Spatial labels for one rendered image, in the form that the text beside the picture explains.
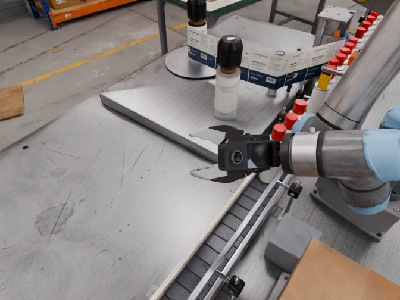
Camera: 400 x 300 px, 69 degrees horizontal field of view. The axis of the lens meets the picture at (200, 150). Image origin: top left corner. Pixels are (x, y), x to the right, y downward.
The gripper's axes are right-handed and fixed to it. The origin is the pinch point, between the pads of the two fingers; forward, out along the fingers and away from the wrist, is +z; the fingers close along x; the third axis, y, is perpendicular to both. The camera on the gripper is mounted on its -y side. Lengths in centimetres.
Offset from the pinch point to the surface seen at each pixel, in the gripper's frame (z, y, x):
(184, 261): 6.5, 4.2, -25.6
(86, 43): 274, 168, 117
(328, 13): -12, 77, 49
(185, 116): 32, 41, 11
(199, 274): 4.3, 7.2, -29.3
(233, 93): 12.9, 43.2, 17.6
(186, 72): 44, 58, 32
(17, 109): 242, 74, 32
